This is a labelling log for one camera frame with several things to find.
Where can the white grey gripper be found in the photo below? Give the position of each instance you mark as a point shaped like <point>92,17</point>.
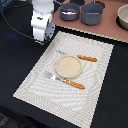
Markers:
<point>43,27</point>

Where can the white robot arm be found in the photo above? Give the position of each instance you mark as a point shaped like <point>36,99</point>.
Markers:
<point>43,6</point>

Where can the grey frying pan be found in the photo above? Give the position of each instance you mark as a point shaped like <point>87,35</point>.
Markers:
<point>69,6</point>

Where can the beige round plate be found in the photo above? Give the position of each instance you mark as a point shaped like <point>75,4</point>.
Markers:
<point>68,66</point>

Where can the grey cooking pot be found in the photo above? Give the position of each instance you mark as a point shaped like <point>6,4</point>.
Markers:
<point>91,13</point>

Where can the beige bowl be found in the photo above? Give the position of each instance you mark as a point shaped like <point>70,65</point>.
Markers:
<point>123,16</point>

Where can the knife with orange handle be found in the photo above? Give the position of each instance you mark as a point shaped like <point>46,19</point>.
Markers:
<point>78,56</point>

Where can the fork with orange handle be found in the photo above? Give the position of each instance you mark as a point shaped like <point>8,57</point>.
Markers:
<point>69,82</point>

